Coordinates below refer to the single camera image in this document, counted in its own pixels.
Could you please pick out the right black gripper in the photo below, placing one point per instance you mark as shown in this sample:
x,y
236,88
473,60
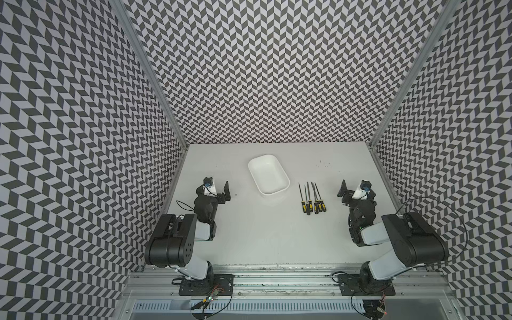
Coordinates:
x,y
348,193

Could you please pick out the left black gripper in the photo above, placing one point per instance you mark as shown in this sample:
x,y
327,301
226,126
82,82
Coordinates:
x,y
220,196

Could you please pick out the file tool yellow black handle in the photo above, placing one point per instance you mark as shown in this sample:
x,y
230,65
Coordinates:
x,y
303,204

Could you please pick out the white plastic storage tray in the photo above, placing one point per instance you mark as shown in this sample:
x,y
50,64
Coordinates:
x,y
269,175

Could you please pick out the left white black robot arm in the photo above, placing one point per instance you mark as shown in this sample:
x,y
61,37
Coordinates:
x,y
172,241

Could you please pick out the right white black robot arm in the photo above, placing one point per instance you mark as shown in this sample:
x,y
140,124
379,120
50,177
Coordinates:
x,y
414,243

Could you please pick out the left base wiring with board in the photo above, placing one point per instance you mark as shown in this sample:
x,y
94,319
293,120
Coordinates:
x,y
210,300

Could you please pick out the base wiring with board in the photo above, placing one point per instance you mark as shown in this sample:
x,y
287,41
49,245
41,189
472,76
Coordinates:
x,y
210,300
370,306

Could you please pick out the right base wiring with board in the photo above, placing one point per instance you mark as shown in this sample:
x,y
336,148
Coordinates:
x,y
370,306

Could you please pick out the left wrist camera white blue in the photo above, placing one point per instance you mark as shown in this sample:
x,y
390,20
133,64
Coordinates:
x,y
208,187

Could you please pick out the wrist camera white blue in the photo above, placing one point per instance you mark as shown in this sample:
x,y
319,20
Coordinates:
x,y
363,190
208,187

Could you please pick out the right wrist camera white blue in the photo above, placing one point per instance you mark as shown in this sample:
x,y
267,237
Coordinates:
x,y
363,190

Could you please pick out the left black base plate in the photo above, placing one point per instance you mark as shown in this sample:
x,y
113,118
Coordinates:
x,y
222,283

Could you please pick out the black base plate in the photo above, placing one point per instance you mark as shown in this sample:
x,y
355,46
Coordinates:
x,y
350,284
222,283

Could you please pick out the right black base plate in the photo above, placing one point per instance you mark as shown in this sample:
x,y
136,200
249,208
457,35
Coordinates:
x,y
350,284

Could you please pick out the aluminium front rail frame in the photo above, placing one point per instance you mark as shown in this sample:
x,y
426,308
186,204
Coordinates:
x,y
286,292

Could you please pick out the left aluminium corner post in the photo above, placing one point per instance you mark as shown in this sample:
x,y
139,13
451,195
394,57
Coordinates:
x,y
128,28

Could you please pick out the aluminium corner post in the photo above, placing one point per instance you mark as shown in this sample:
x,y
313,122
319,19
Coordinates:
x,y
428,47
128,28

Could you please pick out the right aluminium corner post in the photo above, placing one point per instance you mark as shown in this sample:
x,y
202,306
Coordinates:
x,y
428,47

